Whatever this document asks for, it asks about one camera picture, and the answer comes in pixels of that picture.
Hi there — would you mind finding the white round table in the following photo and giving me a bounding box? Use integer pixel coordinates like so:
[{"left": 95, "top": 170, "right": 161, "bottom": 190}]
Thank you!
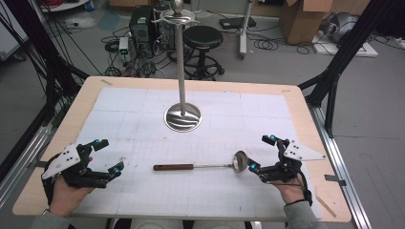
[{"left": 39, "top": 0, "right": 94, "bottom": 13}]

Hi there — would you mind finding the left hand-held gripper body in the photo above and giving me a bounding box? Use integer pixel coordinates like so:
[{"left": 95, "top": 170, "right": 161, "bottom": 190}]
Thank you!
[{"left": 41, "top": 142, "right": 111, "bottom": 189}]

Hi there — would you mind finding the aluminium rail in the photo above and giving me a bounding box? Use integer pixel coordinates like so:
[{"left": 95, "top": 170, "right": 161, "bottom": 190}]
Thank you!
[
  {"left": 307, "top": 103, "right": 373, "bottom": 229},
  {"left": 0, "top": 122, "right": 54, "bottom": 209}
]

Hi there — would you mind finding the white flat board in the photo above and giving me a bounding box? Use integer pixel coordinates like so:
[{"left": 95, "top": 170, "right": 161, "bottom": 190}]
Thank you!
[{"left": 311, "top": 31, "right": 379, "bottom": 58}]

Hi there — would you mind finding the black computer tower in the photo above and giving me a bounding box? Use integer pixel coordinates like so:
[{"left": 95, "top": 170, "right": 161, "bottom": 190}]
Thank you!
[{"left": 128, "top": 4, "right": 176, "bottom": 59}]

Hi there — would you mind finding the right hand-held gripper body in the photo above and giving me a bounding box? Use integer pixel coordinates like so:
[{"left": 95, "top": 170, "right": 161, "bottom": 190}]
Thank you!
[{"left": 259, "top": 138, "right": 328, "bottom": 184}]

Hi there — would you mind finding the grey rounded device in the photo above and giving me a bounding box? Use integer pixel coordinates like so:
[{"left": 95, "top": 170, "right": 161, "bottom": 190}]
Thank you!
[{"left": 319, "top": 11, "right": 359, "bottom": 44}]

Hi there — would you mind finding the black table clamp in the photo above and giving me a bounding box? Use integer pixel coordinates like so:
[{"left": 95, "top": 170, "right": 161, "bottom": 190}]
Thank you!
[
  {"left": 27, "top": 158, "right": 49, "bottom": 170},
  {"left": 324, "top": 174, "right": 348, "bottom": 187}
]

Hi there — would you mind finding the metal utensil stand with hooks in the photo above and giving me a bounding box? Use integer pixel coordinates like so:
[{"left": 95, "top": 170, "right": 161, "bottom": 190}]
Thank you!
[{"left": 152, "top": 0, "right": 203, "bottom": 133}]

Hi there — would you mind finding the metal ladle with wooden handle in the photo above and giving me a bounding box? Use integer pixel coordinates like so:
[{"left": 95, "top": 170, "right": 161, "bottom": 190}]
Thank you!
[{"left": 153, "top": 150, "right": 248, "bottom": 175}]

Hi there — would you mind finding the coiled black floor cable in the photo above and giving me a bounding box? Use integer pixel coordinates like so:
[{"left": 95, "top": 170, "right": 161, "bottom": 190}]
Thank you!
[{"left": 252, "top": 35, "right": 311, "bottom": 55}]

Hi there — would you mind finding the white gridded mat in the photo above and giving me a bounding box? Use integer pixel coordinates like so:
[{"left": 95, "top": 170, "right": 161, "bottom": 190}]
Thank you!
[{"left": 71, "top": 86, "right": 323, "bottom": 221}]

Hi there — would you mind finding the tangle of black cables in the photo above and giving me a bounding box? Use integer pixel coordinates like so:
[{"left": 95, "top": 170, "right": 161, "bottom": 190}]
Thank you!
[{"left": 100, "top": 28, "right": 171, "bottom": 78}]

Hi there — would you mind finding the person's right hand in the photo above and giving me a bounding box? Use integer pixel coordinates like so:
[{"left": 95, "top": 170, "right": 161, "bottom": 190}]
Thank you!
[{"left": 273, "top": 171, "right": 311, "bottom": 206}]

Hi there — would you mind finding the black flat device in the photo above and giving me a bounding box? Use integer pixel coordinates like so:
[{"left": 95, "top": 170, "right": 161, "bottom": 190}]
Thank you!
[{"left": 219, "top": 16, "right": 258, "bottom": 31}]

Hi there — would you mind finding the person's left hand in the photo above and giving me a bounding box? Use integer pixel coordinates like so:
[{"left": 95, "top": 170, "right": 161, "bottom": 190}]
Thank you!
[{"left": 48, "top": 155, "right": 96, "bottom": 218}]

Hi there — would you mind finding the cardboard box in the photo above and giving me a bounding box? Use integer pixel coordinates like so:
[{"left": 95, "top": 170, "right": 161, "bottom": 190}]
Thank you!
[{"left": 279, "top": 0, "right": 372, "bottom": 46}]

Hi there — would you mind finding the black round stool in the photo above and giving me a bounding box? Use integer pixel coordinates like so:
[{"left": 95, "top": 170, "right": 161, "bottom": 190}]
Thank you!
[{"left": 181, "top": 25, "right": 225, "bottom": 81}]

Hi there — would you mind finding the black metal frame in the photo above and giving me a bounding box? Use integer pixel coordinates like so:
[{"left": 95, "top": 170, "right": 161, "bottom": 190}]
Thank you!
[
  {"left": 297, "top": 0, "right": 405, "bottom": 139},
  {"left": 0, "top": 0, "right": 91, "bottom": 123}
]

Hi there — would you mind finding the thin wooden stick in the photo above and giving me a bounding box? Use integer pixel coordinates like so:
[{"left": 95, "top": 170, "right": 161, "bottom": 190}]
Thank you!
[{"left": 314, "top": 195, "right": 338, "bottom": 219}]

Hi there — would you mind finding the small grey box device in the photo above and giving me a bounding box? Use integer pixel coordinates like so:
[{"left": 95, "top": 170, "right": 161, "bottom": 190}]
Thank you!
[{"left": 118, "top": 36, "right": 130, "bottom": 55}]

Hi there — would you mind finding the black hand strap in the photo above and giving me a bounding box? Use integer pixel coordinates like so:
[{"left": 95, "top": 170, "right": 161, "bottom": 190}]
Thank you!
[
  {"left": 297, "top": 170, "right": 314, "bottom": 207},
  {"left": 41, "top": 154, "right": 63, "bottom": 206}
]

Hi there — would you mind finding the white metal stand pole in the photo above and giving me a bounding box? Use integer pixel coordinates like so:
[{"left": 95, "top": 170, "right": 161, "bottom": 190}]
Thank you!
[{"left": 238, "top": 0, "right": 256, "bottom": 60}]

